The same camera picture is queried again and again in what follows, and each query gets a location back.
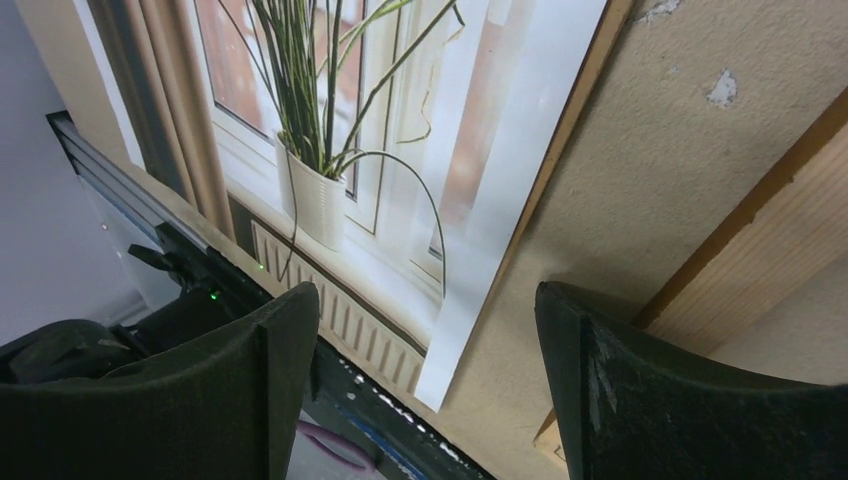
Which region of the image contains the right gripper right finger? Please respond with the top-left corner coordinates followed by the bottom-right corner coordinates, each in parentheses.
top-left (534, 281), bottom-right (847, 479)

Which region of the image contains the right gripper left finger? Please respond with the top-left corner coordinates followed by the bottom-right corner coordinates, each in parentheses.
top-left (1, 282), bottom-right (320, 479)

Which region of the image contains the wooden picture frame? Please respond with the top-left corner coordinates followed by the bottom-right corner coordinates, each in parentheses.
top-left (533, 86), bottom-right (848, 465)

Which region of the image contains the plant photo print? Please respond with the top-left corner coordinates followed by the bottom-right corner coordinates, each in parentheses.
top-left (89, 1), bottom-right (607, 411)

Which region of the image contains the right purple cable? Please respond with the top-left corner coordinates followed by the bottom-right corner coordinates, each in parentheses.
top-left (296, 418), bottom-right (379, 477)

